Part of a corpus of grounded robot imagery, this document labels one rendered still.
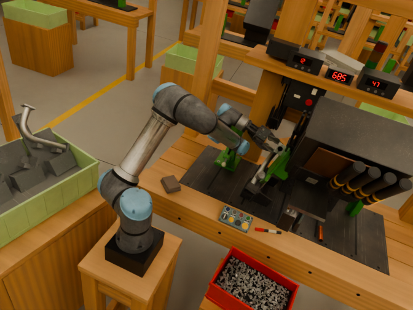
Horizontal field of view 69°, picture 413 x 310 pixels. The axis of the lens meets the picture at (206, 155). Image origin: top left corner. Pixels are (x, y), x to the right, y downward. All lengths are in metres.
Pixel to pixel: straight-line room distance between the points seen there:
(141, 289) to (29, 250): 0.52
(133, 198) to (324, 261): 0.91
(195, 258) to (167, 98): 1.55
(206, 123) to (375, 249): 1.09
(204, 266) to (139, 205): 1.36
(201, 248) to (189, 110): 1.59
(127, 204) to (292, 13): 1.14
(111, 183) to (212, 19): 1.00
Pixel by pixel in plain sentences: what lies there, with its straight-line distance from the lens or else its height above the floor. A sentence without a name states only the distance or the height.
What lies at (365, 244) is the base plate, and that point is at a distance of 1.76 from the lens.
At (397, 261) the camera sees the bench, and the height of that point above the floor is 0.88.
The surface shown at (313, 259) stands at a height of 0.90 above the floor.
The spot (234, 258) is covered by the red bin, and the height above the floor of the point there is 0.88.
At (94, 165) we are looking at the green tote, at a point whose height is 0.95.
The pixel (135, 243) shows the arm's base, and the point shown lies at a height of 0.99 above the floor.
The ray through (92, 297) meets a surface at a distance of 1.54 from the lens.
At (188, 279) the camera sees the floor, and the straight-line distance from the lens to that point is 2.33.
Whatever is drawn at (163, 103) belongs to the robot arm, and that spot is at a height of 1.45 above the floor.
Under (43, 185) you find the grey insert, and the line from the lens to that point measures 1.70.
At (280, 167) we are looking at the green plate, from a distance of 1.48.
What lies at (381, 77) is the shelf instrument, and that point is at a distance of 1.58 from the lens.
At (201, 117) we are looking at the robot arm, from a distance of 1.09.
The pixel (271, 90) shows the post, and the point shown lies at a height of 1.36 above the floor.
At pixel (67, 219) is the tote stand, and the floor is 0.79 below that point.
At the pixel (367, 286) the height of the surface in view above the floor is 0.90.
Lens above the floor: 2.00
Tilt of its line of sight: 37 degrees down
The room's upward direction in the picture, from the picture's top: 13 degrees clockwise
